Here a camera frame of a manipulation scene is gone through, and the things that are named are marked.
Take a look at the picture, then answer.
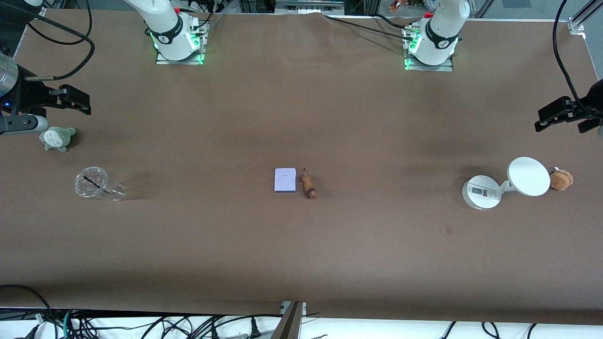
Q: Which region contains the small lavender box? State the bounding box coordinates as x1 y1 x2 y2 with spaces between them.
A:
274 168 297 193

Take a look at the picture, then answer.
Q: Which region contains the brown lion statue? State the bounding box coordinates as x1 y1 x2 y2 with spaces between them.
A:
301 168 318 200

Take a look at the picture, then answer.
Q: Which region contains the grey green plush toy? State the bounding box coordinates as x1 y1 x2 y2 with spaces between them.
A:
39 127 76 153

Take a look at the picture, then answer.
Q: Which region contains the clear plastic cup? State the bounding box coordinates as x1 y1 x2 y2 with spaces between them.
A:
74 166 127 202

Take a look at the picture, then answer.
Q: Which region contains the white round desk lamp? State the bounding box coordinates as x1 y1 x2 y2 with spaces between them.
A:
462 157 551 210

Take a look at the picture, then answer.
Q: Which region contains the black drinking straw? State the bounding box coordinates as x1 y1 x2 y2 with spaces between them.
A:
82 175 111 194

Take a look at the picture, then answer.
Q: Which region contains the aluminium corner profile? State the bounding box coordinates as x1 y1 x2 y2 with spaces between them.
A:
568 0 603 34

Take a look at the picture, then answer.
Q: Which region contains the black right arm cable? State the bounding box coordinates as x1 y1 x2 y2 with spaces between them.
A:
26 0 96 81

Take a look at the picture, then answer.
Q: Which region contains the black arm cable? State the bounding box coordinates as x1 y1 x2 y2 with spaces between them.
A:
26 0 96 81
554 0 603 118

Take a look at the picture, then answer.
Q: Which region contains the brown plush keychain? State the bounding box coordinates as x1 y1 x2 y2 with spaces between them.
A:
549 167 574 191

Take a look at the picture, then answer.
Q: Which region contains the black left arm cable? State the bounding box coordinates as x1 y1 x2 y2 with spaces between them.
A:
554 0 603 118

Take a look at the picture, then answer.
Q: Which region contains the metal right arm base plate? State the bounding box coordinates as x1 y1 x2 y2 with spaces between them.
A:
155 21 206 65

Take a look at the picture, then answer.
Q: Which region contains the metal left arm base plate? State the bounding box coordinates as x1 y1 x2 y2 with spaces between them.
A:
404 26 454 72

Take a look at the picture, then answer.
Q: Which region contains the black looped floor cable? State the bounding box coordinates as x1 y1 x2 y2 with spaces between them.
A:
0 284 52 330

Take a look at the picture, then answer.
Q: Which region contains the black cable on table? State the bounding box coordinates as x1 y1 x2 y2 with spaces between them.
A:
323 13 415 38

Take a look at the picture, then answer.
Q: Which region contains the aluminium frame bar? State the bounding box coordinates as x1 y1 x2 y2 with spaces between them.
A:
275 0 345 15

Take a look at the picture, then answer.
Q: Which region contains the aluminium table frame post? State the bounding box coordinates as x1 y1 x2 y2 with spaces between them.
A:
271 301 307 339

